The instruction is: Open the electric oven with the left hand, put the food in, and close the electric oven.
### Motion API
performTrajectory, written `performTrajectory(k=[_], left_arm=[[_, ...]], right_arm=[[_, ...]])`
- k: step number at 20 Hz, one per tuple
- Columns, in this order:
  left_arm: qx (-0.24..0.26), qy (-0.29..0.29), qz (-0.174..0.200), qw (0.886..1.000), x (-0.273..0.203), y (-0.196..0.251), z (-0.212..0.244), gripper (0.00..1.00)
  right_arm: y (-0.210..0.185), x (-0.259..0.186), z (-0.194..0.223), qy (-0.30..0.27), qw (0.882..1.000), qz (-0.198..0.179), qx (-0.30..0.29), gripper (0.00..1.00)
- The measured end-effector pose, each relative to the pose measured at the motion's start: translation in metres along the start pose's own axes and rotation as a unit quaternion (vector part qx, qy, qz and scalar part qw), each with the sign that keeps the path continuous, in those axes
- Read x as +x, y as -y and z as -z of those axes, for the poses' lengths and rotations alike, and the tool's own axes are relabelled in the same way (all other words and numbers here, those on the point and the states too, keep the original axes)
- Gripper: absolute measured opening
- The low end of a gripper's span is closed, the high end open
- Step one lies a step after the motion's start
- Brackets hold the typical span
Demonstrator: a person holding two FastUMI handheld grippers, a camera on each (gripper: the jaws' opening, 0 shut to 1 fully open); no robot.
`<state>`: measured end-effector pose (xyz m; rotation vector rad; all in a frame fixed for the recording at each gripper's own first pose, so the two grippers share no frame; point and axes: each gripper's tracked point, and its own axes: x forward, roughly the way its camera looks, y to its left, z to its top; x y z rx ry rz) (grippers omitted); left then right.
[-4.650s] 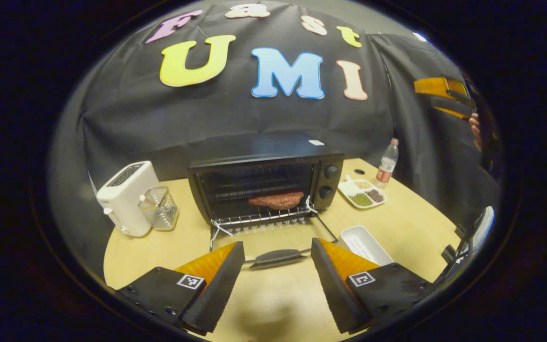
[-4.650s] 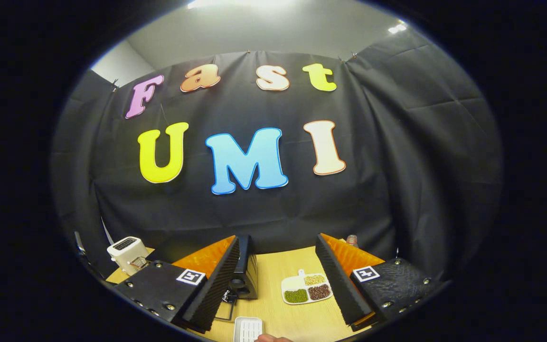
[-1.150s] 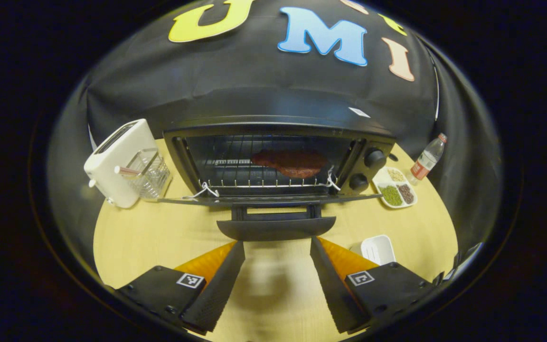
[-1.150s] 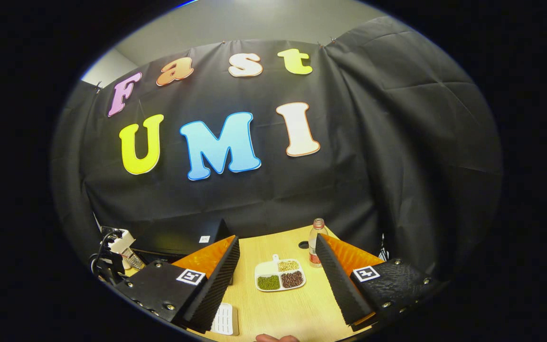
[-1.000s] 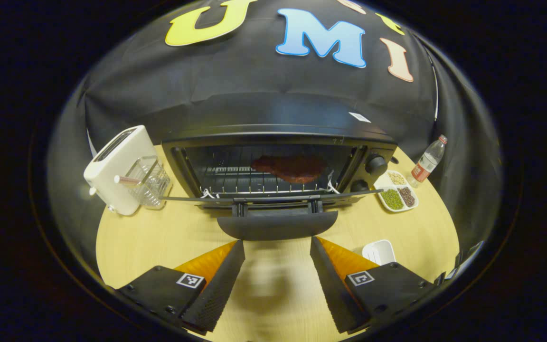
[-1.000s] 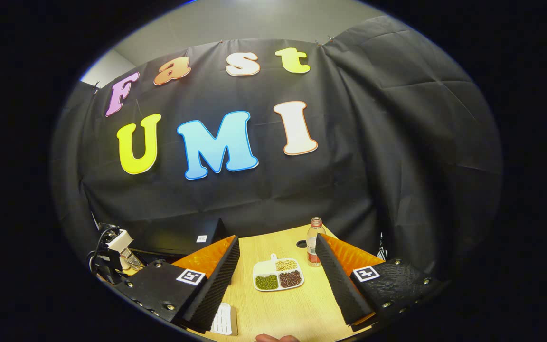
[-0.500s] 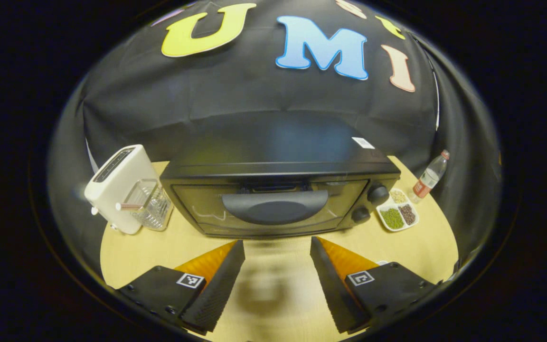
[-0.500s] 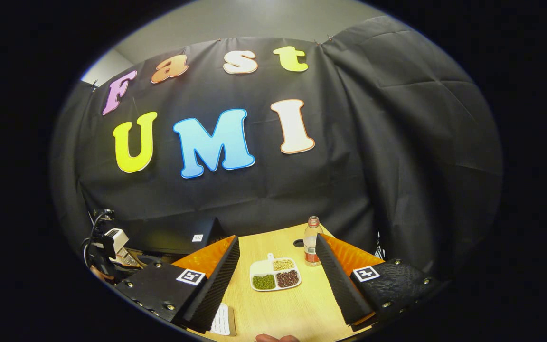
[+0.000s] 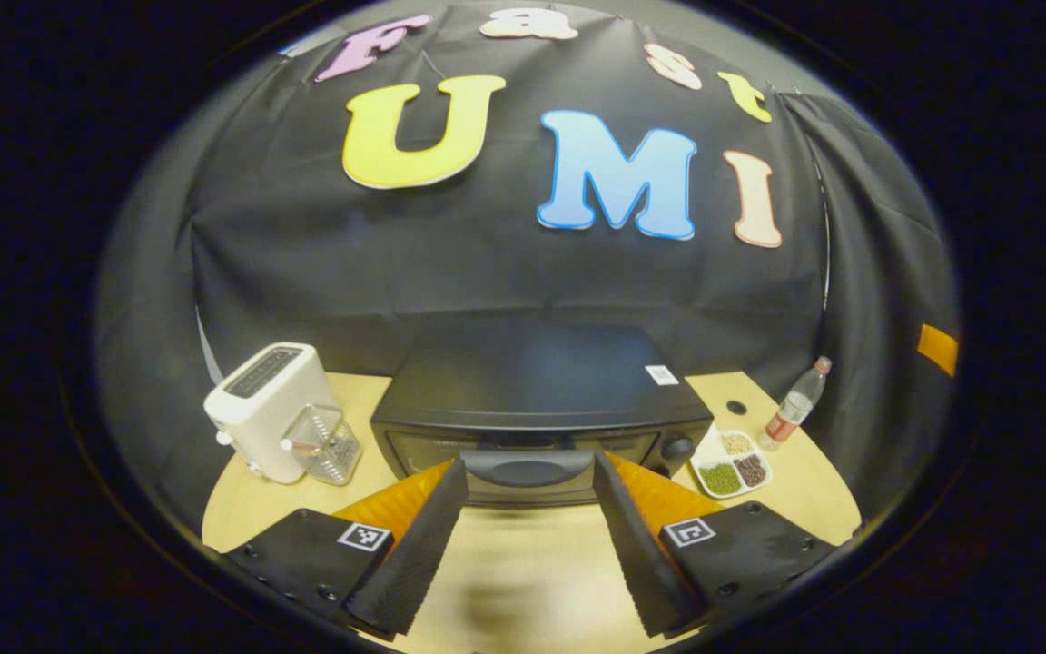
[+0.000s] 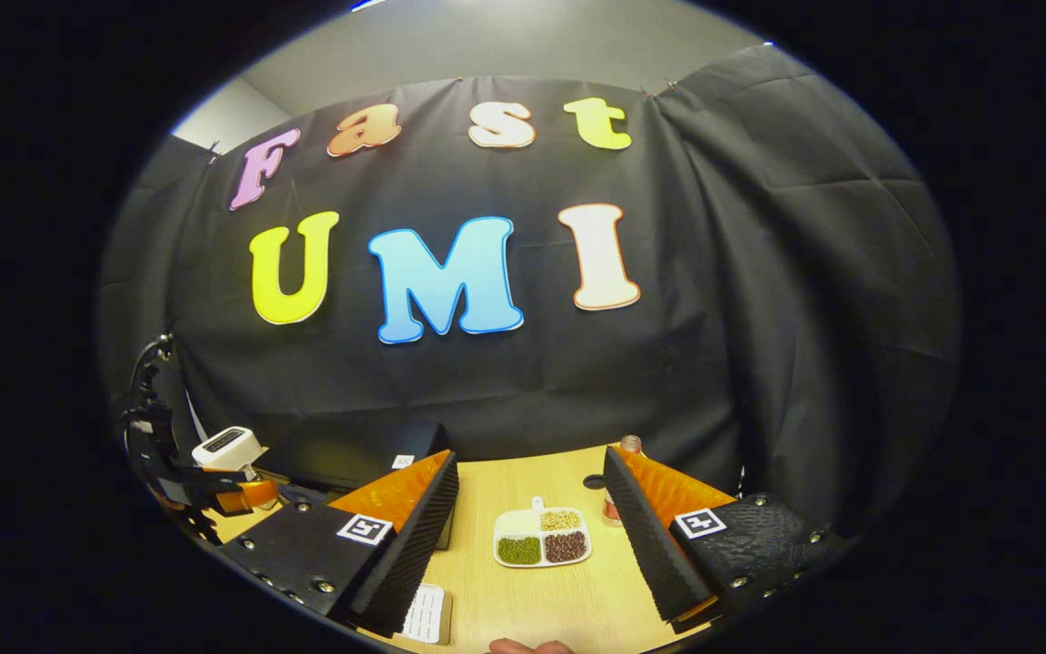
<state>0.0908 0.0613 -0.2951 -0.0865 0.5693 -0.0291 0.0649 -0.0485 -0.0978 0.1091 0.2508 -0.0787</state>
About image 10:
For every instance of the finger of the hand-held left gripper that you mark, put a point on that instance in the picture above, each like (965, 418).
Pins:
(232, 495)

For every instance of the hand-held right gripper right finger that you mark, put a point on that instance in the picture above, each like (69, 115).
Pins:
(655, 545)

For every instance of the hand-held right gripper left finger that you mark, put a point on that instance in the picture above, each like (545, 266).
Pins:
(400, 554)

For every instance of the black electric oven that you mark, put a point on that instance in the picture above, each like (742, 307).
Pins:
(350, 450)

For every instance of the white toaster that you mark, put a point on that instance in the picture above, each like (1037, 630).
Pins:
(225, 445)

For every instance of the clear bottle with red label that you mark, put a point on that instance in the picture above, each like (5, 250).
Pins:
(612, 509)

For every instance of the small white ridged tray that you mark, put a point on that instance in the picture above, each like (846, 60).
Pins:
(428, 613)

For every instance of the black round table grommet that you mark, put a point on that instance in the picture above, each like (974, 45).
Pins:
(594, 481)

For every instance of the white divided plate with beans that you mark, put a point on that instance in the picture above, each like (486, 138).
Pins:
(516, 524)

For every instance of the black backdrop cloth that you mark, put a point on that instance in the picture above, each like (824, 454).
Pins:
(759, 318)

